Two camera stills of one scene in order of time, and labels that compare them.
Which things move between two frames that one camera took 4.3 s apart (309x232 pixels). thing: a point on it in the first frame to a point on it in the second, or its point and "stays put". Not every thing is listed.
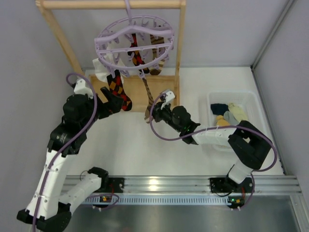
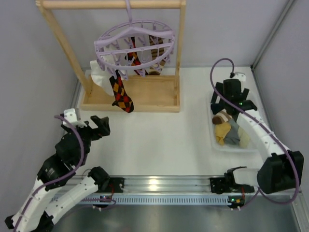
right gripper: x=156 y=114 to x=217 y=97
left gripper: x=109 y=102 to x=92 y=130
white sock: x=120 y=59 to x=102 y=78
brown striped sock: x=148 y=106 to x=221 y=117
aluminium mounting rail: x=271 y=184 stays put
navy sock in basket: x=219 y=108 stays put
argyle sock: x=117 y=87 stays put
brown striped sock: x=157 y=53 stays put
